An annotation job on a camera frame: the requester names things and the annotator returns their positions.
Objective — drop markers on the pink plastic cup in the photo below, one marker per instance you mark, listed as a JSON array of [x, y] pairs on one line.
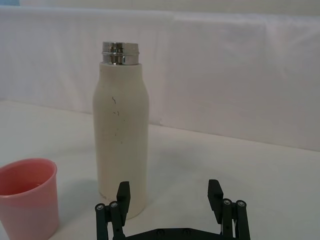
[[27, 197]]

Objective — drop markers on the cream vacuum bottle steel neck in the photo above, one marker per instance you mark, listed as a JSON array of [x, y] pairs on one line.
[[120, 130]]

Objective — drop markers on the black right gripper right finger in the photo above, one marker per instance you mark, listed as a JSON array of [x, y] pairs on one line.
[[228, 212]]

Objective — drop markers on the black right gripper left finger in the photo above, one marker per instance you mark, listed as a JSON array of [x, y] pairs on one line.
[[121, 205]]

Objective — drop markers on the white table cloth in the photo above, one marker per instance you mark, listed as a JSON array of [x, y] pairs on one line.
[[225, 162]]

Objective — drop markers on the white curtain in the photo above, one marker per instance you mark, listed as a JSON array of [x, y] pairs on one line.
[[200, 62]]

